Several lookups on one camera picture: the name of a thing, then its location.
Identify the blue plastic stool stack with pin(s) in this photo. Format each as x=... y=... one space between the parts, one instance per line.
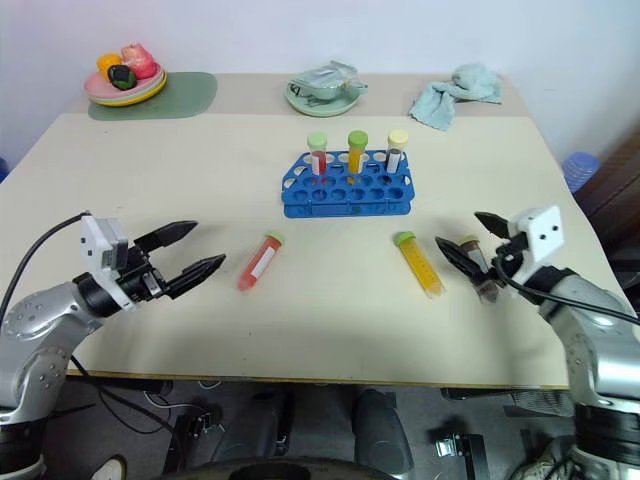
x=580 y=170

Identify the red toy fruit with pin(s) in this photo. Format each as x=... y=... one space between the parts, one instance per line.
x=139 y=60

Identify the light green plate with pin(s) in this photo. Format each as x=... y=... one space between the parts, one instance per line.
x=156 y=83

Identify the black metal bracket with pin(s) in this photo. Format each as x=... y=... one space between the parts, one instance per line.
x=205 y=425
x=460 y=446

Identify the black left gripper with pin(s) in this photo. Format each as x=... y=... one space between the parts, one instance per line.
x=140 y=280

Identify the light blue towel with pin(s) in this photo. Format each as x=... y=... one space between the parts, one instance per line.
x=440 y=105

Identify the plate stack with toy fruit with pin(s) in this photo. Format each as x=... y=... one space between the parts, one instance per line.
x=97 y=86

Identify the blue test tube rack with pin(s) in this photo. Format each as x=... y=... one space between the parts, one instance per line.
x=345 y=207

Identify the pale green saucer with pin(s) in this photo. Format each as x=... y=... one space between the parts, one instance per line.
x=330 y=109

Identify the pale green cup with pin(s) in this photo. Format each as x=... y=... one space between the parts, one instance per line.
x=325 y=92

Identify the black green toy vegetable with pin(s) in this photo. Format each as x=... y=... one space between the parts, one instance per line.
x=121 y=75

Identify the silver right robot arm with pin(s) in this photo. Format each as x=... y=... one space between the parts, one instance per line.
x=595 y=320

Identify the grey patterned shoe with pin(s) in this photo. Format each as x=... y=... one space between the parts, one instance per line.
x=542 y=462

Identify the yellow plate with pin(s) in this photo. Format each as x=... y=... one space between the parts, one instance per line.
x=147 y=95

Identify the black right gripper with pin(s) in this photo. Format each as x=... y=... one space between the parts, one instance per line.
x=511 y=248

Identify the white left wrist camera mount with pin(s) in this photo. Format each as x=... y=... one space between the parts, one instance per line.
x=94 y=239

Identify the dark rounded shape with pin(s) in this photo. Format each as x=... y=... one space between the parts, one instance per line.
x=380 y=430

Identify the orange toy pepper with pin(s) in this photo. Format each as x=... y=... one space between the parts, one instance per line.
x=107 y=62

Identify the dark wooden furniture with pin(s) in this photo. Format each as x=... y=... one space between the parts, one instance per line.
x=620 y=190

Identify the green placemat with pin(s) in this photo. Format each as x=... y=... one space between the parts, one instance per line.
x=187 y=95

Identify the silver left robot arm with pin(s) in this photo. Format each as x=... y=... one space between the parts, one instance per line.
x=40 y=320

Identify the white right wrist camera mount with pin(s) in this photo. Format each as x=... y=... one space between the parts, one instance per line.
x=542 y=235

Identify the silver foil bag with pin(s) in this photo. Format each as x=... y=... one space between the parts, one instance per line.
x=325 y=75

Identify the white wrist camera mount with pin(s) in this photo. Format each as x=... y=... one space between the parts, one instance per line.
x=542 y=235
x=94 y=239

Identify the white shoe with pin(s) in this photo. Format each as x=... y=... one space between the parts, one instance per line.
x=111 y=468

